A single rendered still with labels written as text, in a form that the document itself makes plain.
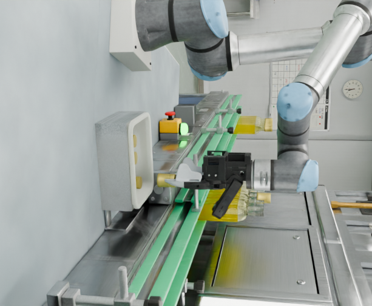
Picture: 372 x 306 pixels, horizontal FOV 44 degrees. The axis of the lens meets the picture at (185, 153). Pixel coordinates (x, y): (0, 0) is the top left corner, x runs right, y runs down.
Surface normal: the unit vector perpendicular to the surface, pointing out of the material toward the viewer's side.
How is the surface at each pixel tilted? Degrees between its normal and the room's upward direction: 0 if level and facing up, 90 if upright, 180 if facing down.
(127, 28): 90
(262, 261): 90
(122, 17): 90
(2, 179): 0
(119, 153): 90
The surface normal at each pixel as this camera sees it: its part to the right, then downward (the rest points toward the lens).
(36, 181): 0.98, 0.02
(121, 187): -0.18, 0.25
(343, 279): -0.04, -0.97
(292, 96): -0.17, -0.53
